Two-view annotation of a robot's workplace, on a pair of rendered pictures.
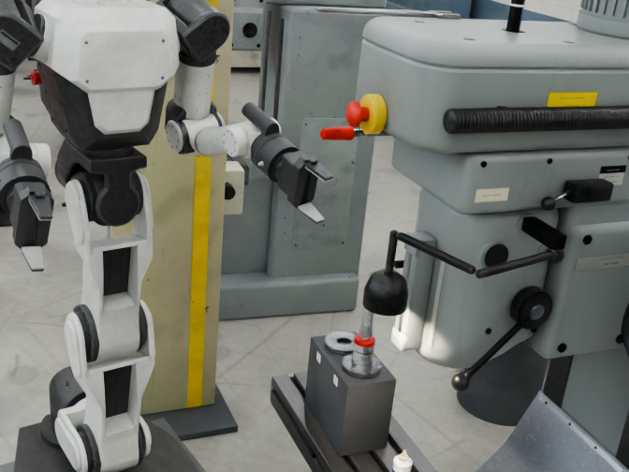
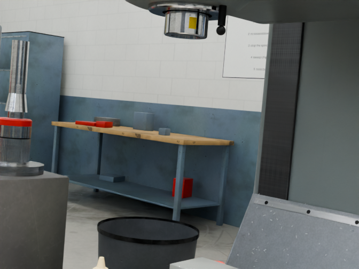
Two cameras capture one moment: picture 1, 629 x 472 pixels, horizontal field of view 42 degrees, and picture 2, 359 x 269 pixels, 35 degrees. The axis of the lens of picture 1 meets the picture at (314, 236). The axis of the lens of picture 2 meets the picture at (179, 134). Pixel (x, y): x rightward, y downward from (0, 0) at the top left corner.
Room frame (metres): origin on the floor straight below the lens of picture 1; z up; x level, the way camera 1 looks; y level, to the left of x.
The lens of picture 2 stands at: (0.74, -0.05, 1.21)
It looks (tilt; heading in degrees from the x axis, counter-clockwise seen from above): 3 degrees down; 339
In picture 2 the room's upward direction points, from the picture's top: 5 degrees clockwise
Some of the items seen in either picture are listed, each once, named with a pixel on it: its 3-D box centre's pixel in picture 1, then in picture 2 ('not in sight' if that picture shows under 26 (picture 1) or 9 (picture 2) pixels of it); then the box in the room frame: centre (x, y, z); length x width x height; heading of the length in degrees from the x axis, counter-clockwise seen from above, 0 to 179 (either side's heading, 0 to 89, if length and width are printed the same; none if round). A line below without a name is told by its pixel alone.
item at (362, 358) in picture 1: (363, 352); (14, 143); (1.59, -0.13, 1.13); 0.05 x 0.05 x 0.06
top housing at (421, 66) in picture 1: (512, 81); not in sight; (1.32, -0.29, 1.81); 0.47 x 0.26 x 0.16; 114
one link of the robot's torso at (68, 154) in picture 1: (96, 173); not in sight; (1.81, 0.52, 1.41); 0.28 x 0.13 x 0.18; 36
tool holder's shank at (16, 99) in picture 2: (368, 316); (18, 79); (1.59, -0.13, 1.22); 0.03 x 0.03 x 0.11
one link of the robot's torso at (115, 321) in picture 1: (109, 270); not in sight; (1.76, 0.48, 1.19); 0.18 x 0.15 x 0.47; 126
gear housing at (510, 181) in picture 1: (512, 157); not in sight; (1.33, -0.32, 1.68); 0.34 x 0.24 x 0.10; 114
